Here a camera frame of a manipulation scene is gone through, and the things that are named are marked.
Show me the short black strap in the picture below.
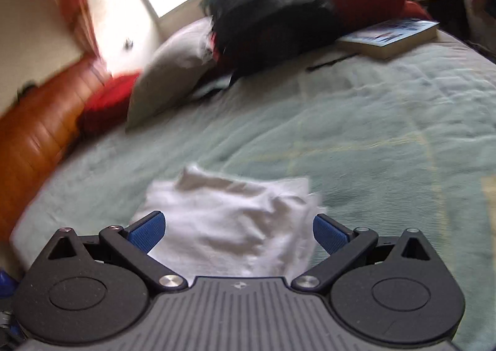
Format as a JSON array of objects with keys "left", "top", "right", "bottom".
[{"left": 306, "top": 54, "right": 355, "bottom": 73}]

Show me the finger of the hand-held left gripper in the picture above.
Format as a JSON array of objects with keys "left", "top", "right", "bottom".
[
  {"left": 0, "top": 310, "right": 22, "bottom": 344},
  {"left": 0, "top": 269, "right": 18, "bottom": 297}
]

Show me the white printed t-shirt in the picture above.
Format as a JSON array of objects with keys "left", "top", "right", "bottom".
[{"left": 130, "top": 163, "right": 328, "bottom": 280}]

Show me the red quilt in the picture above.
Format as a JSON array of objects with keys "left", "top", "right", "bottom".
[{"left": 77, "top": 33, "right": 229, "bottom": 135}]

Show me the paperback book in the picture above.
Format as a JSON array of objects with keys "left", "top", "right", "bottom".
[{"left": 337, "top": 18, "right": 440, "bottom": 60}]

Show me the grey green pillow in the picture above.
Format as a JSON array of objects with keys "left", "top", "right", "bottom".
[{"left": 125, "top": 18, "right": 218, "bottom": 131}]

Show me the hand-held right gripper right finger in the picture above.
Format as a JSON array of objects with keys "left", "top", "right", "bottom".
[{"left": 291, "top": 213, "right": 432, "bottom": 293}]

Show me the pale blue cloth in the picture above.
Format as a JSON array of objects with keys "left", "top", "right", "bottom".
[{"left": 192, "top": 76, "right": 233, "bottom": 100}]

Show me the black backpack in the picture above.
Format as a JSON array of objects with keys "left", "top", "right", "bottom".
[{"left": 199, "top": 0, "right": 342, "bottom": 74}]

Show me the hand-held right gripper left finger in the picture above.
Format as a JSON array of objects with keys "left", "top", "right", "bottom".
[{"left": 46, "top": 211, "right": 187, "bottom": 291}]

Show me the wooden headboard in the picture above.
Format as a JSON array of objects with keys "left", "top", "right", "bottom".
[{"left": 0, "top": 56, "right": 111, "bottom": 243}]

